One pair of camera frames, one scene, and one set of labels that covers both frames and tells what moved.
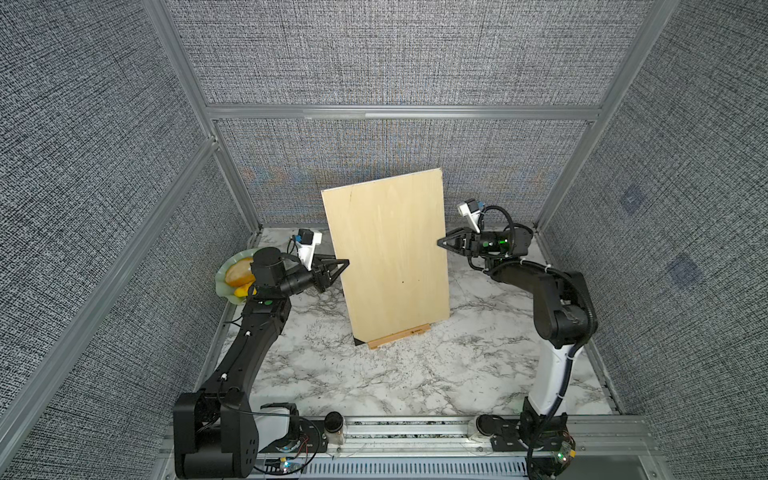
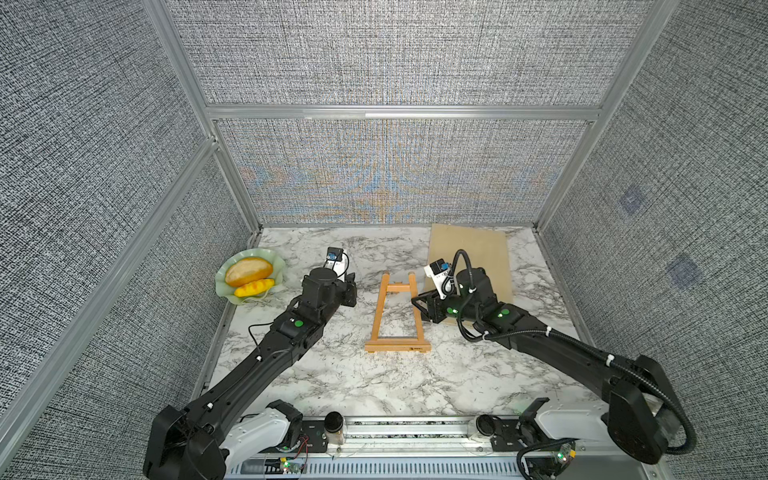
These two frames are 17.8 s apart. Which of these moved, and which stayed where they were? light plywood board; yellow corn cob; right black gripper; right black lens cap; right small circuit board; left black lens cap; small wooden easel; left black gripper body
Moved: small wooden easel; light plywood board; right black gripper; left black gripper body
Stayed: yellow corn cob; right small circuit board; right black lens cap; left black lens cap
